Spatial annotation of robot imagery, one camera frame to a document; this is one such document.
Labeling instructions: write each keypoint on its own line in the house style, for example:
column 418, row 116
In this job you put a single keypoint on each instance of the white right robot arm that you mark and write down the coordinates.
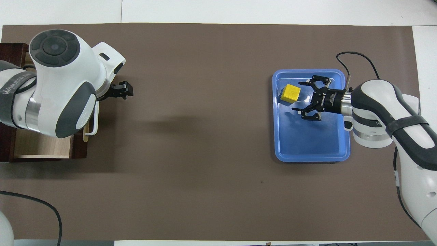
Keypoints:
column 385, row 109

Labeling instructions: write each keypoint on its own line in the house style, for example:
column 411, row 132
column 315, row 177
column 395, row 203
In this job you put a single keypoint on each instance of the blue plastic tray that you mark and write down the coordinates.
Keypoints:
column 307, row 140

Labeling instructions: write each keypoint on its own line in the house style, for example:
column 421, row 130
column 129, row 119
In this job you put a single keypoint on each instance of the brown table mat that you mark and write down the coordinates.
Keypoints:
column 205, row 136

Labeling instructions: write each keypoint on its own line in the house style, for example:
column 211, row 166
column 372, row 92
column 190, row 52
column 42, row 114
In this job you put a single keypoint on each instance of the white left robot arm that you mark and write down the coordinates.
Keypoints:
column 58, row 82

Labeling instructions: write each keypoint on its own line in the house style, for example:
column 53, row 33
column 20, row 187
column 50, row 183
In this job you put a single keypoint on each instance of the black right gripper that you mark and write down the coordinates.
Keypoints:
column 329, row 100

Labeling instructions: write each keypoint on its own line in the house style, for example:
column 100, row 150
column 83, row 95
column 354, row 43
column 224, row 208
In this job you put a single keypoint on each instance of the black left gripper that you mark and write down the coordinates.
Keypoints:
column 107, row 93

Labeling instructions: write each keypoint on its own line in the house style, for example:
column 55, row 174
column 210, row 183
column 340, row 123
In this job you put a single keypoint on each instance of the yellow cube block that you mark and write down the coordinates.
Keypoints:
column 290, row 93

